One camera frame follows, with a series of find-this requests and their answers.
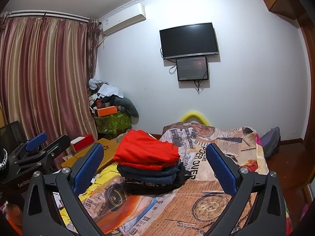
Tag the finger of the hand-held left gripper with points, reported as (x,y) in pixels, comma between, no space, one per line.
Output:
(37,140)
(60,142)

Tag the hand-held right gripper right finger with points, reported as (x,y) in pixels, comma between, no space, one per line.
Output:
(221,169)

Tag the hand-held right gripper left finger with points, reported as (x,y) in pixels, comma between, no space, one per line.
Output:
(88,167)

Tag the red zip jacket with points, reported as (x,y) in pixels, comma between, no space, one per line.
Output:
(145,150)

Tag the person's left forearm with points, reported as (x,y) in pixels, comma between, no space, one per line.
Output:
(13,213)

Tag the black clothes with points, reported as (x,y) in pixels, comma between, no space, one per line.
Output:
(182,177)

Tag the yellow cloth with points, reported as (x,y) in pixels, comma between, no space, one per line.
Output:
(105,177)

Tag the red white box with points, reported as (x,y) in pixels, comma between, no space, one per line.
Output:
(83,143)

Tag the flat cardboard box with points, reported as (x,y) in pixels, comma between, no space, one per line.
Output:
(108,150)

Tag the black mesh chair back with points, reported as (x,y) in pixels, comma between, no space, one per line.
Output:
(9,132)

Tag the printed blanket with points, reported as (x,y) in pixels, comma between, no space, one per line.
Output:
(187,206)

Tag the orange box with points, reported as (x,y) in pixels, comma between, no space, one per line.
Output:
(106,111)

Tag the grey purple backpack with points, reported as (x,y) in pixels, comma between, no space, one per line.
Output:
(270,142)

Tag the folded blue jeans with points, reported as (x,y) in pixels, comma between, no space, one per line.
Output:
(147,175)

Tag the yellow foam tube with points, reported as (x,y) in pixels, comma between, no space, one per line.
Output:
(193,115)

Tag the striped red curtain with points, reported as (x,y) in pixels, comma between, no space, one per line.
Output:
(44,78)

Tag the white cloth pile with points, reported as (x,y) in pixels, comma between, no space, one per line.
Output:
(105,89)

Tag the white curtain rod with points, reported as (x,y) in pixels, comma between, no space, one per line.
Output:
(46,14)

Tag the white air conditioner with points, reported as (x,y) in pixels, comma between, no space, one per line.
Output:
(121,19)

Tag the small black wall monitor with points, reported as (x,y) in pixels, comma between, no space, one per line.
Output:
(192,68)

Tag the black wall television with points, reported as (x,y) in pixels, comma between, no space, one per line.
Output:
(189,40)

